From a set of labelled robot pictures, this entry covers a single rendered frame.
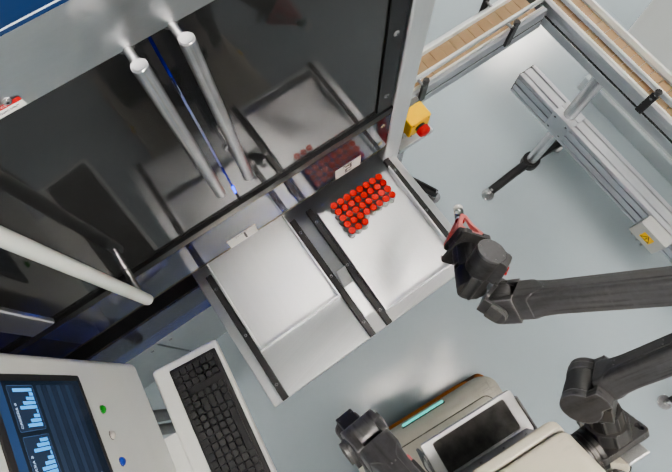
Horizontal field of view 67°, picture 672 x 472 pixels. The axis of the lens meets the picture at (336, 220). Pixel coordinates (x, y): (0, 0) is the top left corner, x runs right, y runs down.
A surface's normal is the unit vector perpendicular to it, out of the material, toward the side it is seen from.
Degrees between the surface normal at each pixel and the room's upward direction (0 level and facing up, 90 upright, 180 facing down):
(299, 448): 0
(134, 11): 90
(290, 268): 0
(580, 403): 61
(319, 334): 0
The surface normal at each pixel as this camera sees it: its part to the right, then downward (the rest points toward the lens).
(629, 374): -0.55, 0.49
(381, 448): -0.29, -0.79
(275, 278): -0.01, -0.30
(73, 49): 0.57, 0.78
